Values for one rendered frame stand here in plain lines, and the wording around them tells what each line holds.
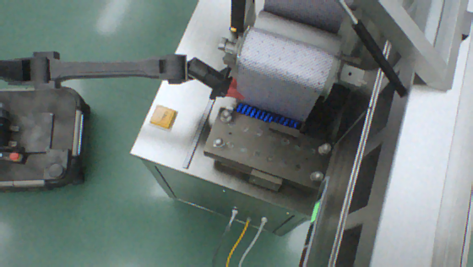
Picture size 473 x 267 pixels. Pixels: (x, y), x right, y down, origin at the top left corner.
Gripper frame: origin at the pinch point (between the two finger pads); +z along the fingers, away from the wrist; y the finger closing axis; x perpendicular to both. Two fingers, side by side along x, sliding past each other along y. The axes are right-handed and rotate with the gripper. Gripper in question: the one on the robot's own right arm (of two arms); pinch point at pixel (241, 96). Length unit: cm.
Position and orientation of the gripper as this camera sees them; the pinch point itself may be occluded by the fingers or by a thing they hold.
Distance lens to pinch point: 127.6
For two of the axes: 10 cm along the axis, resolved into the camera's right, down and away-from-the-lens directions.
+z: 8.0, 4.4, 4.1
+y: -3.3, 8.9, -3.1
